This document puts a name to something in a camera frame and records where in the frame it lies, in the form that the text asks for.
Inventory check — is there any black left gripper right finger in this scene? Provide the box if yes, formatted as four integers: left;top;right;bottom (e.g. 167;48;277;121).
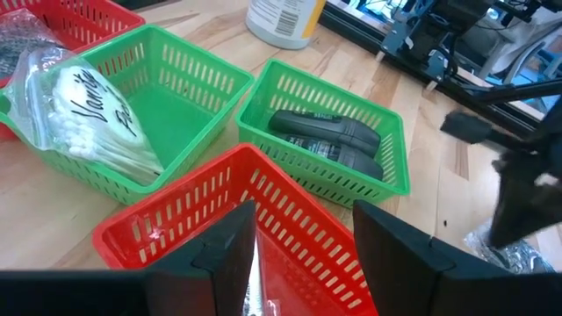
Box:
353;200;562;316

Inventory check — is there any white yellow wipes canister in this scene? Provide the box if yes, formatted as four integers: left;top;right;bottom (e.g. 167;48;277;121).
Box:
244;0;328;50

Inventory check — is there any red plastic slotted basket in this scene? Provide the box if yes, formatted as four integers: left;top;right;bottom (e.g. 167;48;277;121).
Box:
0;0;146;142
91;142;379;316

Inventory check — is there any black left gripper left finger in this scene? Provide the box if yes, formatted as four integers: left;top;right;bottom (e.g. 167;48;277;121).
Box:
0;200;258;316

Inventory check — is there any vanity pack cotton swab bag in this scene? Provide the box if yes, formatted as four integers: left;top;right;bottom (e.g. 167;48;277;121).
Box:
4;47;164;186

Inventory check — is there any silver nail clipper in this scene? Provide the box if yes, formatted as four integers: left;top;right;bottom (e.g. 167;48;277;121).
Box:
242;232;282;316

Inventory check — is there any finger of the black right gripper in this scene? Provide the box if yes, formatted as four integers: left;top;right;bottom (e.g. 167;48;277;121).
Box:
440;109;541;153
486;173;562;249

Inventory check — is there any green plastic slotted basket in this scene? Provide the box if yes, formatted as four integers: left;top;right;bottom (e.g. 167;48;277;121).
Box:
0;24;256;206
235;59;412;208

